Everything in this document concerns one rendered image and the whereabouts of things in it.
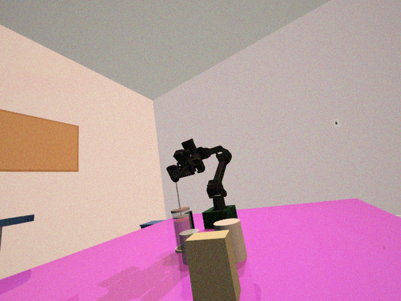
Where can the french press coffee maker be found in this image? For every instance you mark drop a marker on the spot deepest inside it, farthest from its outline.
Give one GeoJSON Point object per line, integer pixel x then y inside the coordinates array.
{"type": "Point", "coordinates": [182, 220]}

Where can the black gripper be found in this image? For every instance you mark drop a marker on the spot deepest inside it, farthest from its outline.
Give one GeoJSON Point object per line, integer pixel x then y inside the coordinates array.
{"type": "Point", "coordinates": [186, 168]}

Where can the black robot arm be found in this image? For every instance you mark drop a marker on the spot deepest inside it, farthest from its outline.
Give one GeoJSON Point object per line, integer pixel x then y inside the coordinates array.
{"type": "Point", "coordinates": [214, 186]}

